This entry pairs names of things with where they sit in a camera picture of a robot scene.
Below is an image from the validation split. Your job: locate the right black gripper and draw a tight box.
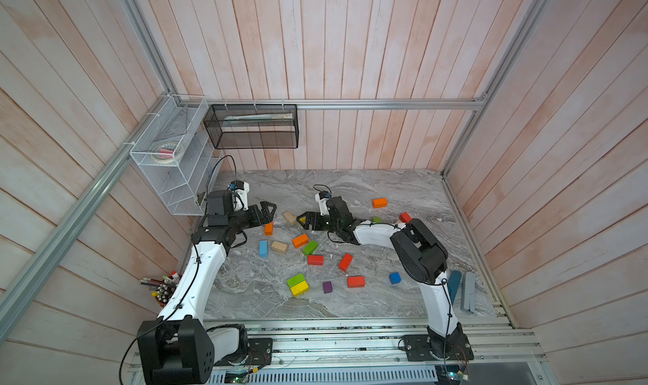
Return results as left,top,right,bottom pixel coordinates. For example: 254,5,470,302
295,212,343,235

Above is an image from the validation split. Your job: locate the long natural wood block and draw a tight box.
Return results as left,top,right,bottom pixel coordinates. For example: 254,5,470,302
283,211,297,226

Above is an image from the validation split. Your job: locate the long orange block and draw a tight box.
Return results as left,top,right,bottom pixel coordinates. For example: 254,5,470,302
264,222,274,236

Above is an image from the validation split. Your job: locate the red block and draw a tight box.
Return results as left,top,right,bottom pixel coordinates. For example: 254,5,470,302
399,213,413,223
347,275,366,288
307,255,324,266
339,253,353,272

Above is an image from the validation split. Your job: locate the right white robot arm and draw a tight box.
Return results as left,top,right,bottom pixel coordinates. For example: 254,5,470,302
296,197,474,361

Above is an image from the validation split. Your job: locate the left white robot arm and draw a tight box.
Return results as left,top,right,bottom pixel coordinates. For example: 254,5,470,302
135,187,277,384

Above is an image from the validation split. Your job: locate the middle orange block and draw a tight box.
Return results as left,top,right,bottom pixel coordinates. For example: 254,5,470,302
292,234,310,248

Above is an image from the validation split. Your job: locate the middle green block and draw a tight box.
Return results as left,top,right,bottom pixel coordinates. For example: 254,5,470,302
302,241,319,256

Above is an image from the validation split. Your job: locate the light blue block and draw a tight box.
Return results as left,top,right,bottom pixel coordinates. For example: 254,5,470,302
259,241,268,258

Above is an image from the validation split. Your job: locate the small natural wood block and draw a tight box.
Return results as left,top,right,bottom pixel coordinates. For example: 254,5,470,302
271,241,289,254

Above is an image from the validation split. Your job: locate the red block beside green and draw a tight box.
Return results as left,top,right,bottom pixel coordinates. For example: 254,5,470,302
307,255,324,266

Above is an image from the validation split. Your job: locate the front green block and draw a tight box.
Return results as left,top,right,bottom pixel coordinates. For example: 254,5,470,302
287,274,305,288

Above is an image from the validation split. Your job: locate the front yellow block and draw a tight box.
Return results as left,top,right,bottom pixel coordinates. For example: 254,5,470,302
290,280,310,297

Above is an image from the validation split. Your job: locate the purple cube block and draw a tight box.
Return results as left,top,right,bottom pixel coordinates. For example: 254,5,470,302
322,281,333,294

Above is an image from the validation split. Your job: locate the far orange block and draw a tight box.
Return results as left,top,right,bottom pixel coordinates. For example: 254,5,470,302
372,198,388,209

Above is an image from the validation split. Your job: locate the blue cube block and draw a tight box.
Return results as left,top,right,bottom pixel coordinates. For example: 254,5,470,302
389,272,402,285

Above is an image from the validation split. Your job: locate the red pen holder cup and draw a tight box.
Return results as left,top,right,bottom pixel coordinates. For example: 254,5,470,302
139,271,181,307

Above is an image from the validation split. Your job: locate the teal stapler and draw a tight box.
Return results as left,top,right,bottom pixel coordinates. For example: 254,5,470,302
447,270,462,303

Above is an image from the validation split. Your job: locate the grey stapler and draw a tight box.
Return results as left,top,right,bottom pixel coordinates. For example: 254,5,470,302
461,272,476,313

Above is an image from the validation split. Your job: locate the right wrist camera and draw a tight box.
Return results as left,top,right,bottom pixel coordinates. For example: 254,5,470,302
315,191,332,216

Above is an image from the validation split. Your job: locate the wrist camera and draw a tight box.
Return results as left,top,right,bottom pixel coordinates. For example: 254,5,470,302
315,191,332,216
229,180,250,211

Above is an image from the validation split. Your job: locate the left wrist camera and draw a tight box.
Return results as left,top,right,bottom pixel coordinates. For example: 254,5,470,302
229,180,250,211

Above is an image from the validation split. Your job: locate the black wire mesh basket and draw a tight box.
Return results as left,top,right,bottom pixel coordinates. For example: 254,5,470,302
204,103,300,150

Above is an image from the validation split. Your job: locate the white wire mesh shelf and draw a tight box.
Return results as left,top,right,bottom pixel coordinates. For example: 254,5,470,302
130,95,215,216

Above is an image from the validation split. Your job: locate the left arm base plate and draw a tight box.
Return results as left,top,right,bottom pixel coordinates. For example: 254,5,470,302
214,338,273,368

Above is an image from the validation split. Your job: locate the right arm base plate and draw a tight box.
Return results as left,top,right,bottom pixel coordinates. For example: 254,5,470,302
398,333,474,362

